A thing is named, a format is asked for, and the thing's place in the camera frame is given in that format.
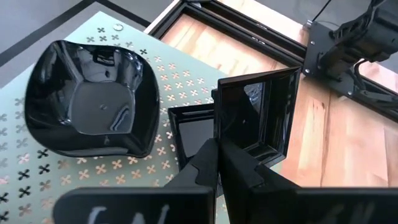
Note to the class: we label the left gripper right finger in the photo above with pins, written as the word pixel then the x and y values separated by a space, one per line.
pixel 311 205

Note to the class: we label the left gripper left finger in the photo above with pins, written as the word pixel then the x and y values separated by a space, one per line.
pixel 140 205

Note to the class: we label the black square plate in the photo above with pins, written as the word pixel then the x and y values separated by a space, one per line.
pixel 194 133
pixel 248 118

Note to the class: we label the black wavy round bowl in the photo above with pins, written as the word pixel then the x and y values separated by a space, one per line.
pixel 93 102

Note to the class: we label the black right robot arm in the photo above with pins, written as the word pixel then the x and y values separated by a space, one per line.
pixel 357 40

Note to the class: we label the green perforated metal shelf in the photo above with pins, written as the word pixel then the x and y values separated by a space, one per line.
pixel 174 74

